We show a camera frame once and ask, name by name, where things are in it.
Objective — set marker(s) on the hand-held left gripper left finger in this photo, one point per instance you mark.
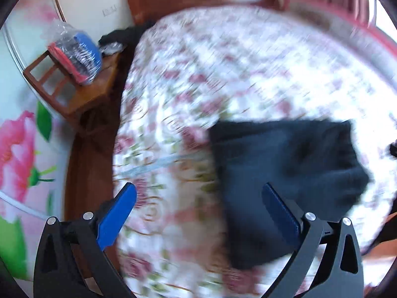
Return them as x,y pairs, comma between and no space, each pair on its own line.
116,217

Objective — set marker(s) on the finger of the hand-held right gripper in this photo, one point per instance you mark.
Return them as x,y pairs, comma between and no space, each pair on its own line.
394,150

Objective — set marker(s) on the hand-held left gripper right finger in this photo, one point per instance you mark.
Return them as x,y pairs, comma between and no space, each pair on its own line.
283,220

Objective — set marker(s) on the dark navy pants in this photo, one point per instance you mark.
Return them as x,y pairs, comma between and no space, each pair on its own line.
279,161

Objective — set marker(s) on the floral printed wardrobe door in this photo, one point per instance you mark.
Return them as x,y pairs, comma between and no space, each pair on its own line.
18,149

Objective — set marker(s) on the wooden chair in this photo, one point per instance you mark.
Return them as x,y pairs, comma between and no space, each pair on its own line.
93,90

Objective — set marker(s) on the pink bordered folded blanket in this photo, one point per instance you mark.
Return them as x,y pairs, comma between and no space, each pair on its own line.
356,21

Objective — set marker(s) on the floral bedspread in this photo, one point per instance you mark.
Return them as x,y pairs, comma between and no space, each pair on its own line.
232,68

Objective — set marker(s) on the clear plastic bag of clothes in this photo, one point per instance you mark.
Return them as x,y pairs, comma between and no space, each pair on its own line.
79,52

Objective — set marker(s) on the black cloth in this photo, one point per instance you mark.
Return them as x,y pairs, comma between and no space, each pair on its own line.
127,37

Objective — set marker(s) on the white wall socket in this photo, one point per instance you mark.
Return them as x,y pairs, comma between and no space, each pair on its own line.
109,12

